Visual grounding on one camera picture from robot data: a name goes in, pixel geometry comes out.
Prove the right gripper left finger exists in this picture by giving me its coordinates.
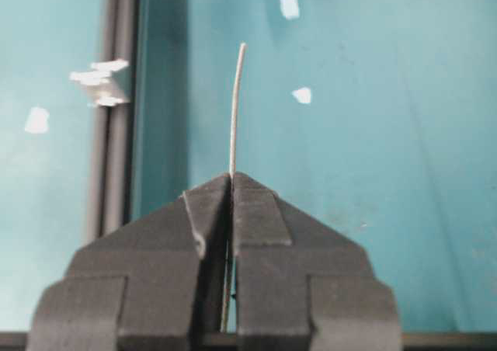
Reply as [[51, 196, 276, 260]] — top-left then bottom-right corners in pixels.
[[27, 174, 231, 350]]

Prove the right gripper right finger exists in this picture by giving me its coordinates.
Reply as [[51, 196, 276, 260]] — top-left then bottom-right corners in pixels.
[[233, 173, 402, 350]]

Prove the thin grey steel wire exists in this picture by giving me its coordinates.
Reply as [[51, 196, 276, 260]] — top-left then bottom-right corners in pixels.
[[220, 42, 248, 333]]

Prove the silver metal corner fitting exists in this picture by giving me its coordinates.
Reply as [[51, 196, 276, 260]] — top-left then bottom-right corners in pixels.
[[69, 58, 131, 107]]

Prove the clear tape piece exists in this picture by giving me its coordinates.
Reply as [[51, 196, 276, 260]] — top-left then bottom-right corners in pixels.
[[280, 0, 300, 20], [24, 106, 50, 134], [291, 87, 312, 104]]

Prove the lower black aluminium rail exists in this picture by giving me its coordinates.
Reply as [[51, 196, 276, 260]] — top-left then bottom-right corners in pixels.
[[84, 0, 139, 242]]

